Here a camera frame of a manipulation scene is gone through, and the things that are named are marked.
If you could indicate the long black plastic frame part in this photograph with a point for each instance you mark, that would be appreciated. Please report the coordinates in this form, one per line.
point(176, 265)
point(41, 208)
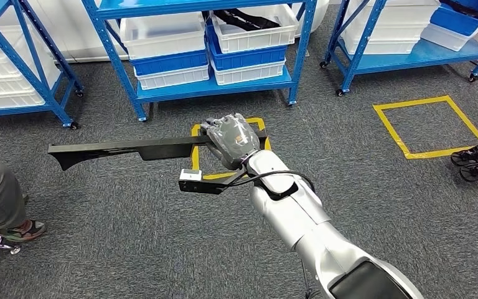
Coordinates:
point(119, 148)

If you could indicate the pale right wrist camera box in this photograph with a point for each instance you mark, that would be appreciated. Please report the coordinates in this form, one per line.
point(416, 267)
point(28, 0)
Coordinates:
point(190, 175)

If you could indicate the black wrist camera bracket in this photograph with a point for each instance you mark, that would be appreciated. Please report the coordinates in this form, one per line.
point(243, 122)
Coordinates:
point(210, 187)

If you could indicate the yellow floor tape square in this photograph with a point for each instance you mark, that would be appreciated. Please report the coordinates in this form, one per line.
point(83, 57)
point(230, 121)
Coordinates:
point(391, 128)
point(195, 159)

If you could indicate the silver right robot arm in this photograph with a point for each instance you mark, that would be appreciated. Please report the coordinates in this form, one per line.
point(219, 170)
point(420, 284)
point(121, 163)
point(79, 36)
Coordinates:
point(305, 223)

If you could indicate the blue metal shelf rack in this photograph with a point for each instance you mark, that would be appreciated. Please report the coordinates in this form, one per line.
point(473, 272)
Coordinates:
point(449, 55)
point(16, 110)
point(222, 93)

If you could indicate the white car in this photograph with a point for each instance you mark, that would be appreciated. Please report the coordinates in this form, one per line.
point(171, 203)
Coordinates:
point(66, 33)

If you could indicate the white plastic bin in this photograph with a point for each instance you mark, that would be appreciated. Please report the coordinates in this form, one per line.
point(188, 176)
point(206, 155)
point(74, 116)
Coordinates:
point(173, 78)
point(391, 34)
point(259, 39)
point(0, 62)
point(395, 14)
point(247, 74)
point(445, 38)
point(387, 47)
point(0, 87)
point(0, 101)
point(160, 39)

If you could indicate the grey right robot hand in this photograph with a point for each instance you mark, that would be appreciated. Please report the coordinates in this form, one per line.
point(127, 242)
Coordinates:
point(233, 140)

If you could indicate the blue plastic bin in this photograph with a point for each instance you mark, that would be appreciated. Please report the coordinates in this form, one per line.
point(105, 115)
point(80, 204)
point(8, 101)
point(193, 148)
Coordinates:
point(169, 62)
point(457, 22)
point(247, 58)

